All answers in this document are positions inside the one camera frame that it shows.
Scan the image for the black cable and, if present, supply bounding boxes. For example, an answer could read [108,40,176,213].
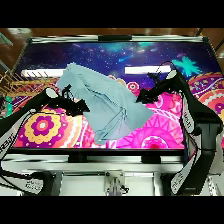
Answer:
[156,61,180,81]

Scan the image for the yellow wooden rack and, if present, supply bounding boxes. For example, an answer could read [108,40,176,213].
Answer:
[0,70,59,98]

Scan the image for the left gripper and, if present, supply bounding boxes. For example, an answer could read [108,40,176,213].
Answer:
[64,97,92,117]

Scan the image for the light blue shirt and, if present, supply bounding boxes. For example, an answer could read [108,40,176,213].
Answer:
[55,62,155,145]

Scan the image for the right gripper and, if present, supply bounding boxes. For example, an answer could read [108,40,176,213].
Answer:
[135,84,165,105]

